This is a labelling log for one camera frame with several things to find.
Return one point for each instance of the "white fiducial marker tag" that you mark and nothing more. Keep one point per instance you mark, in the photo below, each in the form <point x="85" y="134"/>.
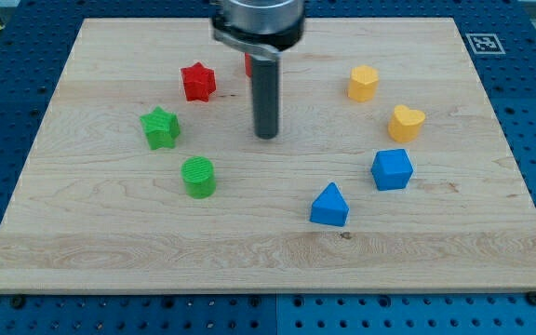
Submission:
<point x="485" y="44"/>

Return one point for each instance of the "wooden board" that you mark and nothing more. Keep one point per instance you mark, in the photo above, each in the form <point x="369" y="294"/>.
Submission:
<point x="96" y="211"/>

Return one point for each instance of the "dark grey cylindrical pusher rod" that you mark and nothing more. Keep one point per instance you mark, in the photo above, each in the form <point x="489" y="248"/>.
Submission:
<point x="265" y="97"/>

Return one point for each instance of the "red star block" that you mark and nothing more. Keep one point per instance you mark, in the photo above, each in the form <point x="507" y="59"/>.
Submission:
<point x="198" y="82"/>

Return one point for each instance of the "blue cube block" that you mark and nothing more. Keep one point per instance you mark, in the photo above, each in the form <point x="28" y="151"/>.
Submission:
<point x="391" y="169"/>

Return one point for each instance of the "yellow heart block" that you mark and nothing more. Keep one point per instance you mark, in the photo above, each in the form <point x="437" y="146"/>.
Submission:
<point x="405" y="123"/>

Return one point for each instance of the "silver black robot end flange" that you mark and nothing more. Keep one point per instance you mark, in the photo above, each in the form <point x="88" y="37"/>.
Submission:
<point x="260" y="28"/>

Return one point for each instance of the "green star block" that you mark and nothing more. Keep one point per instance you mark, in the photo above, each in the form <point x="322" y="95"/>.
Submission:
<point x="160" y="128"/>

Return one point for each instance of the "blue triangle block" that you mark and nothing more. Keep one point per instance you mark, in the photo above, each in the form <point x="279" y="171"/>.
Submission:
<point x="330" y="207"/>

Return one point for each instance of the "yellow hexagon block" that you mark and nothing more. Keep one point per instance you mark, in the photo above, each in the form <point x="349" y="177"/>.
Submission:
<point x="362" y="84"/>

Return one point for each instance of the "green cylinder block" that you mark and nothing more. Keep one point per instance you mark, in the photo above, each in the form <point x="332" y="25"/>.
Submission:
<point x="197" y="173"/>

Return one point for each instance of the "red block behind rod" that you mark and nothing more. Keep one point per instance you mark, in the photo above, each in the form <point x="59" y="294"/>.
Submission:
<point x="248" y="65"/>

